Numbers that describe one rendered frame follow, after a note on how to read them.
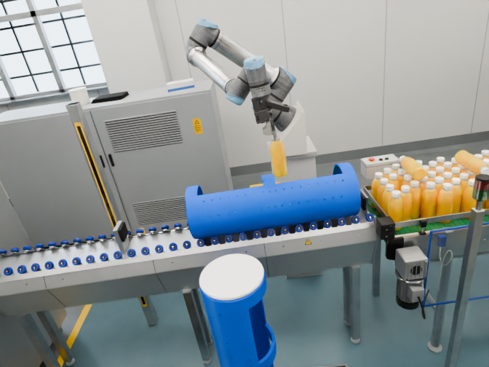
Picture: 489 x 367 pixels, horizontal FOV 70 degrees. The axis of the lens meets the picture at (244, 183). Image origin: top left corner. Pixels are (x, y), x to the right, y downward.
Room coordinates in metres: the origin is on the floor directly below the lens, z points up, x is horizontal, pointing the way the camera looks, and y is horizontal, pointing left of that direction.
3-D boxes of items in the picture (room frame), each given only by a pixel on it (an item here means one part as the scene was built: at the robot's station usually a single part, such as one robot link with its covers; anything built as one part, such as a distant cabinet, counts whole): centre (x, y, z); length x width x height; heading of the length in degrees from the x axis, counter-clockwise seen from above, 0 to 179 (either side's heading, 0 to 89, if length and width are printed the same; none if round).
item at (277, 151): (1.58, -0.18, 1.36); 0.07 x 0.07 x 0.19
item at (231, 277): (1.17, 0.12, 1.03); 0.28 x 0.28 x 0.01
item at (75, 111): (1.99, 0.86, 0.85); 0.06 x 0.06 x 1.70; 89
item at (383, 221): (1.42, -0.66, 0.95); 0.10 x 0.07 x 0.10; 179
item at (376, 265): (1.91, -0.83, 0.50); 0.04 x 0.04 x 1.00; 89
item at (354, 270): (1.55, -0.55, 0.31); 0.06 x 0.06 x 0.63; 89
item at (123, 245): (1.65, 0.71, 1.00); 0.10 x 0.04 x 0.15; 179
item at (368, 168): (1.91, -0.83, 1.05); 0.20 x 0.10 x 0.10; 89
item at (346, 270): (1.69, -0.56, 0.31); 0.06 x 0.06 x 0.63; 89
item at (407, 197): (1.52, -0.80, 1.00); 0.07 x 0.07 x 0.19
